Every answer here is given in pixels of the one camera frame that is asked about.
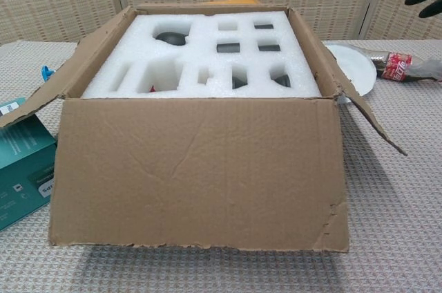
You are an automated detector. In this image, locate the beige woven tablecloth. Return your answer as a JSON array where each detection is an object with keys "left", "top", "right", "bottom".
[{"left": 0, "top": 39, "right": 442, "bottom": 293}]

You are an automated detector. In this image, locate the white foam insert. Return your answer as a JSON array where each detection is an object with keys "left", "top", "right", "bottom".
[{"left": 81, "top": 12, "right": 322, "bottom": 100}]

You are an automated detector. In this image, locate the teal Philips product carton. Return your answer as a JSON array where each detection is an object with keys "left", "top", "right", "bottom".
[{"left": 0, "top": 96, "right": 58, "bottom": 232}]

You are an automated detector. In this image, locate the bamboo folding screen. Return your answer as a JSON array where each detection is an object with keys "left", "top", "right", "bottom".
[{"left": 0, "top": 0, "right": 442, "bottom": 46}]

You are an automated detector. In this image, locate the crushed cola plastic bottle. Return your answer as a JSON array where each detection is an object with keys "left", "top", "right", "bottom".
[{"left": 348, "top": 44, "right": 442, "bottom": 83}]

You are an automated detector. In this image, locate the yellow padded envelope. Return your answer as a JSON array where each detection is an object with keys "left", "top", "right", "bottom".
[{"left": 206, "top": 0, "right": 259, "bottom": 8}]

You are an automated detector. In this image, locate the red cardboard shipping box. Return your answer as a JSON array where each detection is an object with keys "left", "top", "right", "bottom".
[{"left": 0, "top": 2, "right": 408, "bottom": 254}]

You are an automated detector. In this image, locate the white round plate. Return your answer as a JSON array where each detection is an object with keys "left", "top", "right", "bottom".
[{"left": 326, "top": 41, "right": 378, "bottom": 104}]

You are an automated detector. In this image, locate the blue pump lotion bottle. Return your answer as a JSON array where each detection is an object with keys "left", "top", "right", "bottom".
[{"left": 41, "top": 64, "right": 56, "bottom": 82}]

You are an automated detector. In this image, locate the black round device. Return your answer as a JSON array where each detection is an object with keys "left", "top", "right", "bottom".
[{"left": 154, "top": 31, "right": 187, "bottom": 47}]

